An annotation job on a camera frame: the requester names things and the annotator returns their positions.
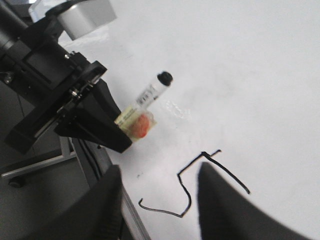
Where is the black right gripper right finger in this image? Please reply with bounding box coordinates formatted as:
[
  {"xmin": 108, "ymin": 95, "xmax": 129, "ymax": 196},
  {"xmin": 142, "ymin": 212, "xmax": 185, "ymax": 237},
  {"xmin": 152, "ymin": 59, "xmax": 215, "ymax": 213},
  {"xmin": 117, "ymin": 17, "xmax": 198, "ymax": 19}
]
[{"xmin": 197, "ymin": 162, "xmax": 306, "ymax": 240}]

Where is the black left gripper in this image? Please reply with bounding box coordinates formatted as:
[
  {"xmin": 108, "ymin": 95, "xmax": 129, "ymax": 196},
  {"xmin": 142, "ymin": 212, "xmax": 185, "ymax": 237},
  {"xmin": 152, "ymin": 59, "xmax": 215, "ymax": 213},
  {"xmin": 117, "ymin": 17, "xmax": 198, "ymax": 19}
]
[{"xmin": 3, "ymin": 18, "xmax": 132, "ymax": 153}]

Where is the white whiteboard marker pen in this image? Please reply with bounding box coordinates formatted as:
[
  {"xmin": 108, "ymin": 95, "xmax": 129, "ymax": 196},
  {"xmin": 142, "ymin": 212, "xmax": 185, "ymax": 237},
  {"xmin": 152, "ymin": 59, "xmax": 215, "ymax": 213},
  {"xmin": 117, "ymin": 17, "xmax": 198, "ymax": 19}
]
[{"xmin": 114, "ymin": 71, "xmax": 173, "ymax": 142}]

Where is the white whiteboard with metal frame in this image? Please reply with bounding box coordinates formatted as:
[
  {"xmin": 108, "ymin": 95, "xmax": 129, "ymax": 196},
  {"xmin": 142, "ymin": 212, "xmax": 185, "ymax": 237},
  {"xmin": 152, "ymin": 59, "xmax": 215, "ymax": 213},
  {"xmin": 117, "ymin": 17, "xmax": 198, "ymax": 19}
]
[{"xmin": 59, "ymin": 0, "xmax": 320, "ymax": 240}]

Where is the metal stand leg with caster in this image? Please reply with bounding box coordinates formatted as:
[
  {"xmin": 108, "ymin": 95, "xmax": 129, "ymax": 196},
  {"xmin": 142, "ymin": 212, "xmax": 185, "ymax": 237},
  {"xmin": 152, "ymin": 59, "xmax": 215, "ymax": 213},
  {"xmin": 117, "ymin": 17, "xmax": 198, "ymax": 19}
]
[{"xmin": 1, "ymin": 136, "xmax": 77, "ymax": 189}]

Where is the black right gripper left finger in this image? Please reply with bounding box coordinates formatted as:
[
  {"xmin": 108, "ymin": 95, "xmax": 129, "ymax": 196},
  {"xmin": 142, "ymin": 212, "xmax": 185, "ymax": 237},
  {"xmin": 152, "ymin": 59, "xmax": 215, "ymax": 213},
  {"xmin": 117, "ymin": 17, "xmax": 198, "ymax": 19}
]
[{"xmin": 23, "ymin": 165, "xmax": 123, "ymax": 240}]

